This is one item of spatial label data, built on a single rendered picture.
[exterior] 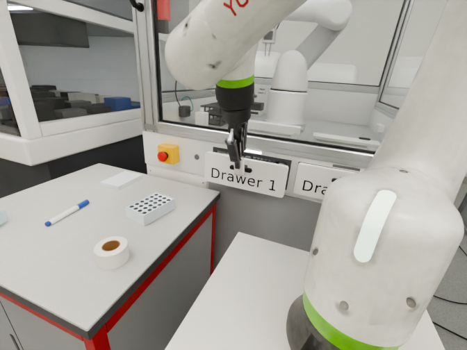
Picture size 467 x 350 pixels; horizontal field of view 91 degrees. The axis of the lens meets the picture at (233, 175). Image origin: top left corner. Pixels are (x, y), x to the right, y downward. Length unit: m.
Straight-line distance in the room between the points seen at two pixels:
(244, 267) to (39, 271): 0.45
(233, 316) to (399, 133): 0.37
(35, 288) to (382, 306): 0.60
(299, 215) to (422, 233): 0.66
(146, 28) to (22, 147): 0.64
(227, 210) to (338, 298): 0.71
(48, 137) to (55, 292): 0.73
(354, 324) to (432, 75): 0.32
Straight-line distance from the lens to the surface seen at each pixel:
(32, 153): 1.18
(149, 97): 0.99
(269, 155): 0.81
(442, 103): 0.40
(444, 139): 0.40
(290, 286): 0.48
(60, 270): 0.67
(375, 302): 0.29
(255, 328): 0.41
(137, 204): 0.79
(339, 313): 0.31
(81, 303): 0.58
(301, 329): 0.39
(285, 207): 0.88
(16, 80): 1.14
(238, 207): 0.93
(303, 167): 0.79
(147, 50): 0.98
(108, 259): 0.60
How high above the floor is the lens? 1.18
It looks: 23 degrees down
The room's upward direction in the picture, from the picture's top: 4 degrees clockwise
